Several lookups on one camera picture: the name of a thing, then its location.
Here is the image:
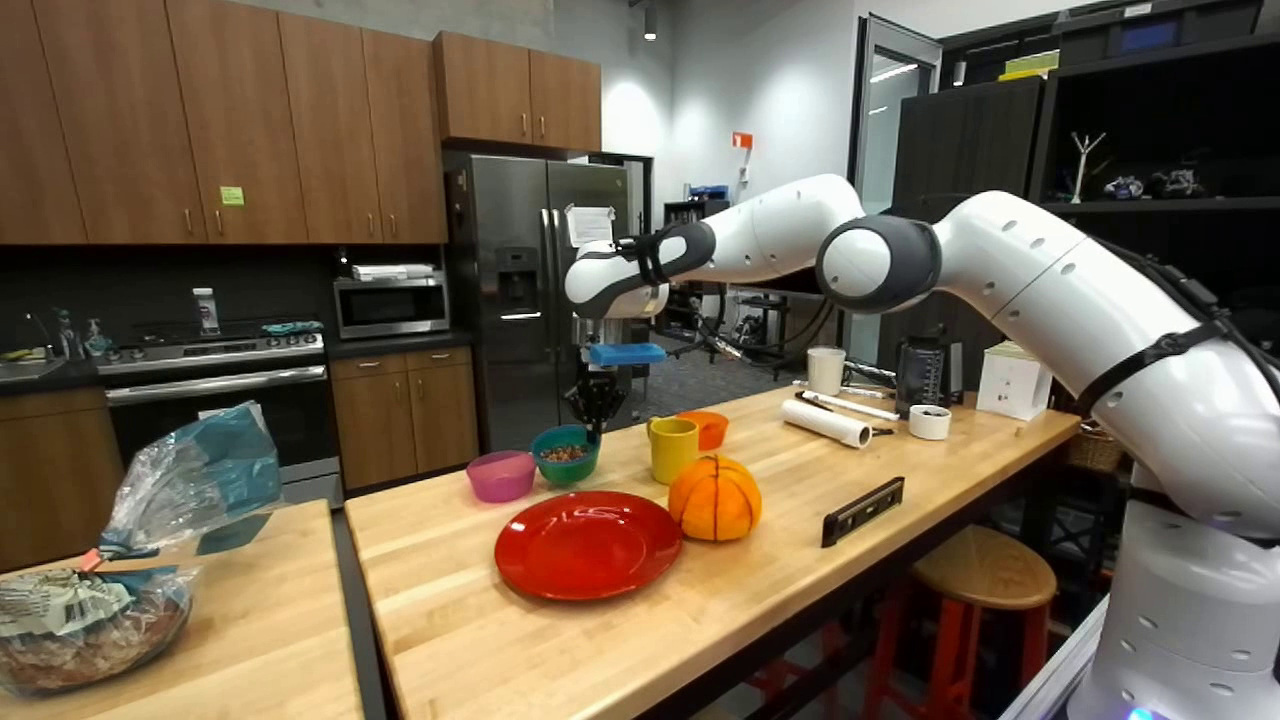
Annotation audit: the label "slim white roll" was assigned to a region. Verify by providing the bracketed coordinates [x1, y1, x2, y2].
[792, 389, 902, 428]

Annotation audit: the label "orange plush pumpkin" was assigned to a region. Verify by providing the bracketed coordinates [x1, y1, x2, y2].
[665, 453, 768, 546]

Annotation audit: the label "white paper sheet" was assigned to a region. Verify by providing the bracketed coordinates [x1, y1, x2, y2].
[562, 205, 621, 250]

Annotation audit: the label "white cup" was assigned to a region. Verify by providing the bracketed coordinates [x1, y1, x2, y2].
[804, 344, 853, 396]

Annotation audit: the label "black shelving unit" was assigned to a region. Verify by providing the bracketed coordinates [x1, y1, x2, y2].
[889, 0, 1280, 402]

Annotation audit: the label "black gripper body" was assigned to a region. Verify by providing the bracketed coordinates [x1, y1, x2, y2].
[562, 368, 630, 430]

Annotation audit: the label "lower wooden cabinet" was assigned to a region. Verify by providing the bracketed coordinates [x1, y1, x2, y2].
[329, 344, 482, 497]

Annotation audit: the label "wooden base cabinet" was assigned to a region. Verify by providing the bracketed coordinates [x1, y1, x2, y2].
[0, 384, 127, 575]

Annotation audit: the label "white paper towel roll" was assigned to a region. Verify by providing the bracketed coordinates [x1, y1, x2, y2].
[781, 396, 874, 453]

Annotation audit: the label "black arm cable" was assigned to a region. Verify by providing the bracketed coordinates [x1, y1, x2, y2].
[1074, 236, 1280, 430]

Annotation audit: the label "white mug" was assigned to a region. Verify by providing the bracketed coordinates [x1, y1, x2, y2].
[902, 398, 956, 445]

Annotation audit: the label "grey door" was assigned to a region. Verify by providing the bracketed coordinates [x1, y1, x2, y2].
[838, 13, 942, 370]

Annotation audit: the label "small orange bowl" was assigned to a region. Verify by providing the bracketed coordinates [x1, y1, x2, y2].
[684, 406, 732, 454]

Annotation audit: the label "pink plastic bowl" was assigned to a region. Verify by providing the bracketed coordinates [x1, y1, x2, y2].
[462, 448, 538, 507]

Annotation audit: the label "red plate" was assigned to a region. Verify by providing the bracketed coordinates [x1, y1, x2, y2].
[492, 489, 687, 603]

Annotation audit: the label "white branched figure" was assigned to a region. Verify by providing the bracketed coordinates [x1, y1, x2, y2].
[1067, 128, 1110, 207]

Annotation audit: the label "steel microwave oven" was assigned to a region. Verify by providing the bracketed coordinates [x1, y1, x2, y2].
[329, 270, 456, 344]

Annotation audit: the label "stainless steel refrigerator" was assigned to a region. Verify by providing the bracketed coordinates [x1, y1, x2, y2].
[443, 148, 635, 454]

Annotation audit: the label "white box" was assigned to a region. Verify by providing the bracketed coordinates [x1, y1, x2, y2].
[977, 339, 1058, 422]

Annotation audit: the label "blue chair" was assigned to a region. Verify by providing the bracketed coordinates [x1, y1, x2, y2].
[583, 339, 668, 414]

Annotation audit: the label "short upper wooden cabinets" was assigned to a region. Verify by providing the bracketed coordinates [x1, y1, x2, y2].
[433, 32, 606, 156]

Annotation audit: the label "green cup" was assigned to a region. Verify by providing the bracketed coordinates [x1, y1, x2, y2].
[527, 418, 602, 490]

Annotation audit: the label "yellow mug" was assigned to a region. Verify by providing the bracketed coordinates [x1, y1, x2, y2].
[644, 414, 705, 489]

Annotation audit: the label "long upper wooden cabinets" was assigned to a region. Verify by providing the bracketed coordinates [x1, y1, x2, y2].
[0, 0, 452, 250]

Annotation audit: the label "wooden stool red legs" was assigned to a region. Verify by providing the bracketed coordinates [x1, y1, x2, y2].
[865, 524, 1058, 720]

